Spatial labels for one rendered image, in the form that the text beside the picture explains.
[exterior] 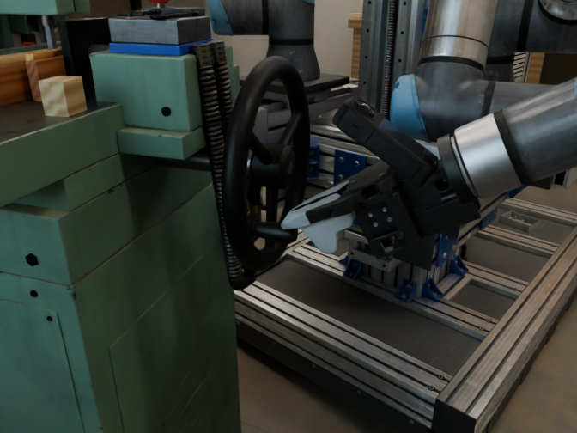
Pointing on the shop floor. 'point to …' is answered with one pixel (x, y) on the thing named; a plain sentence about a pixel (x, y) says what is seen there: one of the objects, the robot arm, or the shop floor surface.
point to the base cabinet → (127, 338)
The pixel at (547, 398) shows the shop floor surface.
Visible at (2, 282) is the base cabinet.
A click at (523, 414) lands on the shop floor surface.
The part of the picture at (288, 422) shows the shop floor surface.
